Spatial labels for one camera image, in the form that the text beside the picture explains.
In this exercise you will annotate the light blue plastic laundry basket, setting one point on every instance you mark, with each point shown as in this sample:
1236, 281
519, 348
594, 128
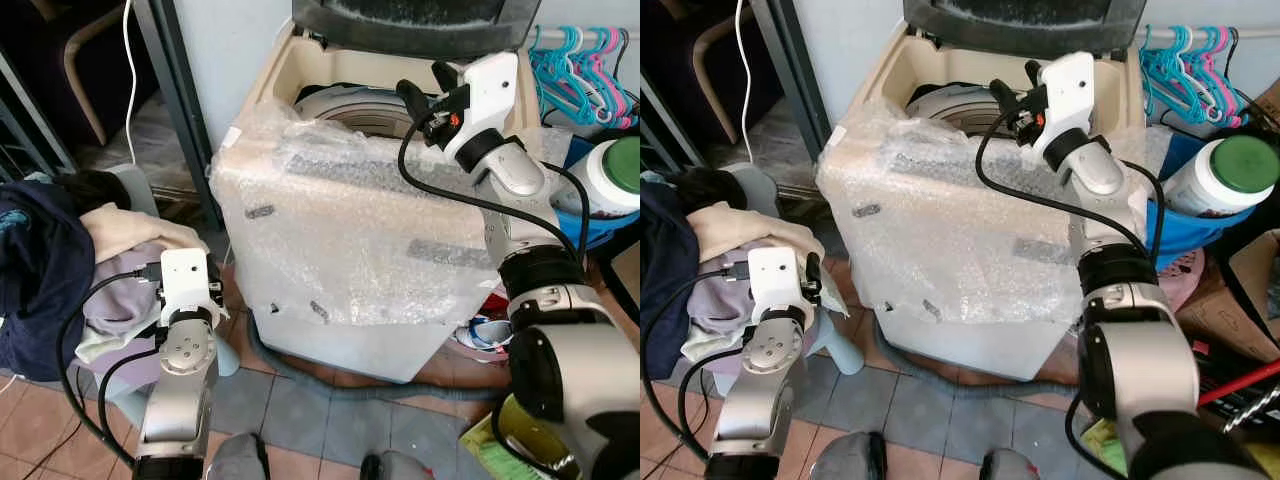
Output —
226, 350
838, 345

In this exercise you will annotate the grey robot right leg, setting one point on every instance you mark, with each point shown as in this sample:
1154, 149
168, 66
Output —
398, 468
1015, 468

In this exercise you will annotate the black garment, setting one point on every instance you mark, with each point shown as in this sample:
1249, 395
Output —
85, 188
712, 186

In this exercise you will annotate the pink plastic clothes hanger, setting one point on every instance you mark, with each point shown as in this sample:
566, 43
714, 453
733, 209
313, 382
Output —
618, 95
1224, 95

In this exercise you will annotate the grey robot leg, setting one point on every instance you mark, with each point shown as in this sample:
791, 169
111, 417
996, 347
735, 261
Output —
848, 460
398, 468
238, 460
1015, 468

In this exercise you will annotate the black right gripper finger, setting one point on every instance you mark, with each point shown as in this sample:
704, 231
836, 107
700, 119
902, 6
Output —
1033, 76
446, 78
1004, 95
414, 98

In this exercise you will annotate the lilac garment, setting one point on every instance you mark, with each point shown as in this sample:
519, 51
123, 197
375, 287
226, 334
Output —
720, 300
120, 300

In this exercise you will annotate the cyan plastic clothes hanger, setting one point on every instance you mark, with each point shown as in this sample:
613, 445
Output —
550, 75
1192, 85
585, 85
1160, 75

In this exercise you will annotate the grey robot left leg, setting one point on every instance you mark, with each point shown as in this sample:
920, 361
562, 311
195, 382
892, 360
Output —
238, 460
848, 460

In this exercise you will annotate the beige top-load washing machine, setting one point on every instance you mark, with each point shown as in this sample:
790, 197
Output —
940, 335
330, 340

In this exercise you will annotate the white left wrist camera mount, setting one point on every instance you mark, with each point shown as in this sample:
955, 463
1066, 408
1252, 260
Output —
185, 280
775, 280

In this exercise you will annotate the beige garment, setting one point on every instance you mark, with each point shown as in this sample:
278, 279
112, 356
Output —
740, 228
130, 230

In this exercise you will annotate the clear bubble wrap sheet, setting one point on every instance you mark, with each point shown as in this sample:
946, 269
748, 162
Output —
940, 220
340, 220

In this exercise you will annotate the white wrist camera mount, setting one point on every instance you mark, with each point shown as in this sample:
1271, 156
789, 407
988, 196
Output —
775, 280
185, 280
1068, 90
490, 90

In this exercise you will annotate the dark navy garment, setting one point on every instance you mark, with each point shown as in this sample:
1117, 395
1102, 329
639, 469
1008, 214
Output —
665, 250
40, 280

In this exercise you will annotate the brown cardboard box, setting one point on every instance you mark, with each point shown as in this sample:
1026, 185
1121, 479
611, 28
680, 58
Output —
1235, 300

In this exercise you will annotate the dark grey washer lid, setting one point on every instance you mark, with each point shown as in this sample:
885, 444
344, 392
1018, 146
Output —
1020, 22
410, 22

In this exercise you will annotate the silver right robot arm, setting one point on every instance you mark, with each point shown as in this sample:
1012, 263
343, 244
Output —
1140, 370
575, 390

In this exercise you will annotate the yellow green plastic dustpan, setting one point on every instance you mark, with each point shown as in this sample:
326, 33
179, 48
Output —
490, 445
1100, 450

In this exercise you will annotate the wooden chair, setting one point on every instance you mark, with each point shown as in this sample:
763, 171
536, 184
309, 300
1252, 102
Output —
705, 60
80, 70

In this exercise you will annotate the dark grey metal rack post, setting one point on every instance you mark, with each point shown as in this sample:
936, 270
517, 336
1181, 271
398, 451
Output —
175, 100
785, 90

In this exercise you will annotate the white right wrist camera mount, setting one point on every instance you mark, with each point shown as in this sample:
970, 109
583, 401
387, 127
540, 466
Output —
490, 90
1068, 90

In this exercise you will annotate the white bottle with green cap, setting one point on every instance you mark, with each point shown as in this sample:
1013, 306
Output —
605, 180
1215, 185

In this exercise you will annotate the red stick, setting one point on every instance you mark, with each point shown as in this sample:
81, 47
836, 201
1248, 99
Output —
1240, 382

